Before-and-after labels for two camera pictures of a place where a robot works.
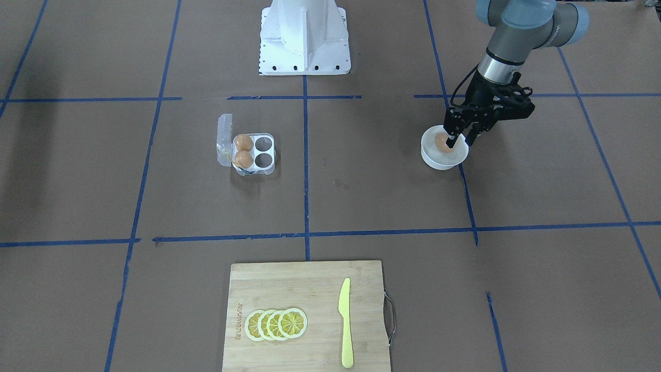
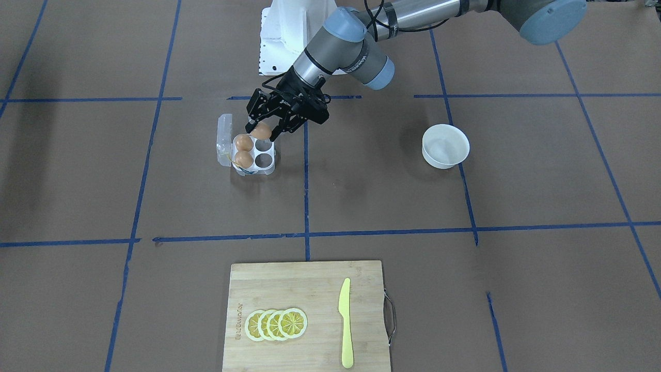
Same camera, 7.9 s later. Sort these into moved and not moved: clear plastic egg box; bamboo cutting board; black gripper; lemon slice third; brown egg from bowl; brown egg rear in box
Moved: black gripper; brown egg from bowl
Not moved: clear plastic egg box; brown egg rear in box; lemon slice third; bamboo cutting board
